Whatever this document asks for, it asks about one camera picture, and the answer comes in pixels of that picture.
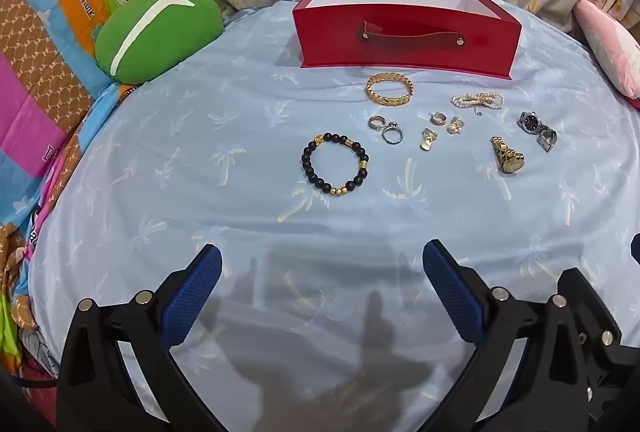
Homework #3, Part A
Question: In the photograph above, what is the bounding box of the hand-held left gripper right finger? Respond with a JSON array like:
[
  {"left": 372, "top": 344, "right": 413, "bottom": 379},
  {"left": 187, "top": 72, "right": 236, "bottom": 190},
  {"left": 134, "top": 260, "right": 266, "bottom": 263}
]
[{"left": 422, "top": 239, "right": 591, "bottom": 432}]

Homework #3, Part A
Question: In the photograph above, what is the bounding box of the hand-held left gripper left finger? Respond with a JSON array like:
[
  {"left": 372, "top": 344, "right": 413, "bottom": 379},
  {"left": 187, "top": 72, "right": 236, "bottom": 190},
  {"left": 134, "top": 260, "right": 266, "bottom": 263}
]
[{"left": 56, "top": 244, "right": 236, "bottom": 432}]

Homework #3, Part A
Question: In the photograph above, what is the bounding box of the red box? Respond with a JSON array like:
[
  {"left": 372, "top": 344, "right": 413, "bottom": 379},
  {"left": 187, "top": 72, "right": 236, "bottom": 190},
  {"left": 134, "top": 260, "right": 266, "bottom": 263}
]
[{"left": 292, "top": 0, "right": 523, "bottom": 80}]

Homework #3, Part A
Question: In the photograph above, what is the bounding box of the light blue palm-print sheet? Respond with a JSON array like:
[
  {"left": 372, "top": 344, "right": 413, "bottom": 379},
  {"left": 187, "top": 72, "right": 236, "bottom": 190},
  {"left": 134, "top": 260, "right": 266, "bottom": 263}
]
[{"left": 15, "top": 0, "right": 640, "bottom": 432}]

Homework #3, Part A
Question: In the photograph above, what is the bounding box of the gold wristwatch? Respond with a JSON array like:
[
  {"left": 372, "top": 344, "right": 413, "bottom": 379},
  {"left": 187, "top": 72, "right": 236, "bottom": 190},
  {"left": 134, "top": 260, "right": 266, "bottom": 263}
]
[{"left": 490, "top": 136, "right": 526, "bottom": 175}]

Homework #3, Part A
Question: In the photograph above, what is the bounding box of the silver wristwatch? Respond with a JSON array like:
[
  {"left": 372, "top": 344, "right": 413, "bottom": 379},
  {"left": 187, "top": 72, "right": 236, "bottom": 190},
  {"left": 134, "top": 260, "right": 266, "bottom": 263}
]
[{"left": 517, "top": 111, "right": 558, "bottom": 153}]

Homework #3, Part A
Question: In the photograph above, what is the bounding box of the pink cushion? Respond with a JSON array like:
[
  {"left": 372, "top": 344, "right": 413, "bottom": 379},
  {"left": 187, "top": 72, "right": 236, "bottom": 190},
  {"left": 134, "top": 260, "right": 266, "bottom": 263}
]
[{"left": 572, "top": 0, "right": 640, "bottom": 100}]

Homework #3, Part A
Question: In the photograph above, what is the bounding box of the green cushion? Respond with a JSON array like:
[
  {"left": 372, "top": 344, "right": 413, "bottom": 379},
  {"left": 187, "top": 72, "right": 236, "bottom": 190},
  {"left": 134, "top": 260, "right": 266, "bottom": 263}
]
[{"left": 95, "top": 0, "right": 225, "bottom": 85}]

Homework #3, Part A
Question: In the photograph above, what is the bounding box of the colourful cartoon printed blanket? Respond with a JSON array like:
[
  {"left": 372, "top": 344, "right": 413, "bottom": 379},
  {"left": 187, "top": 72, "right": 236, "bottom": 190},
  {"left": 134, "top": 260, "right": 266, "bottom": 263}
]
[{"left": 0, "top": 0, "right": 166, "bottom": 413}]

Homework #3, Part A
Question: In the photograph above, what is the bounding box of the black bead bracelet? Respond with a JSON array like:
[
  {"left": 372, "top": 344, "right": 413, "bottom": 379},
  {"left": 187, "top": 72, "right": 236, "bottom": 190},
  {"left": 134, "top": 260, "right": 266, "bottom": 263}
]
[{"left": 301, "top": 132, "right": 371, "bottom": 199}]

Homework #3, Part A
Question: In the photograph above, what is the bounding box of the silver ring with stone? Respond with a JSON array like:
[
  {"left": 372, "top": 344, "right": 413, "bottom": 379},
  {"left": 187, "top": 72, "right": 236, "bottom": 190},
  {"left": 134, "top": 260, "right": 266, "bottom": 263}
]
[{"left": 381, "top": 120, "right": 405, "bottom": 146}]

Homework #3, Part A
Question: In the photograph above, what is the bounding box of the black cable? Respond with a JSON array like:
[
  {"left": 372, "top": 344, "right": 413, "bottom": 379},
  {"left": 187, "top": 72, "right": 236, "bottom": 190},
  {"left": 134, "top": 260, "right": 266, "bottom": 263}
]
[{"left": 10, "top": 374, "right": 58, "bottom": 389}]

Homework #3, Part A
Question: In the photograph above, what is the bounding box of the pearl bracelet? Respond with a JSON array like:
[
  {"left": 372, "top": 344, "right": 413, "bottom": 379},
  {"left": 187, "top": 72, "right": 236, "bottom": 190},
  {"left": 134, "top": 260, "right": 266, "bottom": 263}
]
[{"left": 451, "top": 92, "right": 504, "bottom": 115}]

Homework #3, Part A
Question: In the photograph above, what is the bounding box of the gold chain bangle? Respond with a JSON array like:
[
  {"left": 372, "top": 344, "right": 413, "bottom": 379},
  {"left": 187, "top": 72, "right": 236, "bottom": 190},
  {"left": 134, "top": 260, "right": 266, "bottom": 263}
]
[{"left": 365, "top": 72, "right": 415, "bottom": 105}]

